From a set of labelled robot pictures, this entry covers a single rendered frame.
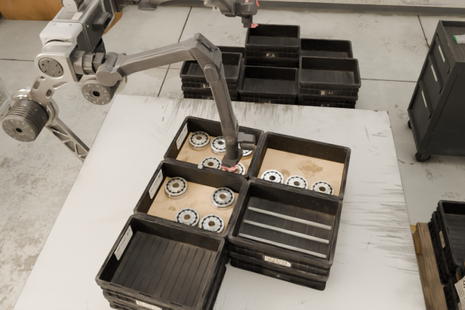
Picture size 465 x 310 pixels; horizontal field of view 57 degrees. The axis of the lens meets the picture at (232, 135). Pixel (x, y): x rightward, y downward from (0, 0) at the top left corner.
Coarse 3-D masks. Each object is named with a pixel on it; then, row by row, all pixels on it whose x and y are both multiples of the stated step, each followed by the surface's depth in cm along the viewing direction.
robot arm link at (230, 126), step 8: (208, 64) 143; (208, 72) 144; (216, 72) 144; (208, 80) 147; (216, 80) 146; (224, 80) 153; (216, 88) 153; (224, 88) 154; (216, 96) 157; (224, 96) 156; (216, 104) 161; (224, 104) 160; (224, 112) 163; (232, 112) 166; (224, 120) 167; (232, 120) 167; (224, 128) 170; (232, 128) 169; (224, 136) 174
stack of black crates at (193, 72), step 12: (192, 60) 314; (228, 60) 310; (240, 60) 299; (180, 72) 291; (192, 72) 308; (228, 72) 307; (240, 72) 306; (192, 84) 294; (204, 84) 292; (228, 84) 290; (192, 96) 302; (204, 96) 300
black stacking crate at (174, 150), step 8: (192, 120) 211; (200, 120) 209; (192, 128) 215; (200, 128) 213; (208, 128) 211; (216, 128) 209; (216, 136) 214; (256, 136) 205; (256, 144) 208; (176, 152) 204
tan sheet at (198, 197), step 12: (192, 192) 190; (204, 192) 190; (156, 204) 186; (168, 204) 186; (180, 204) 186; (192, 204) 186; (204, 204) 185; (156, 216) 182; (168, 216) 182; (204, 216) 181; (228, 216) 181
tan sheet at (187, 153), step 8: (184, 144) 211; (184, 152) 207; (192, 152) 207; (200, 152) 207; (208, 152) 207; (184, 160) 204; (192, 160) 204; (200, 160) 203; (240, 160) 203; (248, 160) 203
